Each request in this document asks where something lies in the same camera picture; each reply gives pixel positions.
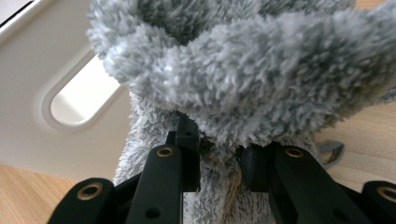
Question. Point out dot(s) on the grey fluffy towel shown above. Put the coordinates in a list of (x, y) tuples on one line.
[(249, 71)]

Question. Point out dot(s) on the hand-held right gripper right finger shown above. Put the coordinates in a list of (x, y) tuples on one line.
[(257, 168)]

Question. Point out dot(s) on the white plastic basket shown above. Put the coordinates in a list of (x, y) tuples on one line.
[(31, 133)]

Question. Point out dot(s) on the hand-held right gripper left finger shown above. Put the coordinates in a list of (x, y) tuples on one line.
[(190, 155)]

